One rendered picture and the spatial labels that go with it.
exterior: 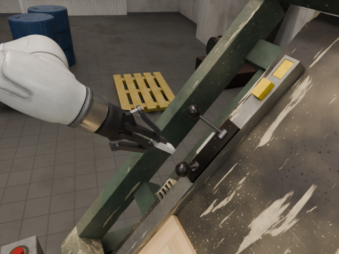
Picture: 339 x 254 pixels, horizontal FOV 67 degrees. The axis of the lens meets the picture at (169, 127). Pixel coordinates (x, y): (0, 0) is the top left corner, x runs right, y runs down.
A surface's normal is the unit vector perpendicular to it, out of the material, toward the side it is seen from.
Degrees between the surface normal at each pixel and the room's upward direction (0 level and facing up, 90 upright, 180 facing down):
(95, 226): 90
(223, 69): 90
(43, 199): 0
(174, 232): 51
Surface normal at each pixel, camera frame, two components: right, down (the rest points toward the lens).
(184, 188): -0.68, -0.36
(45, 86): 0.61, 0.06
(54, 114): 0.32, 0.73
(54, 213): 0.04, -0.82
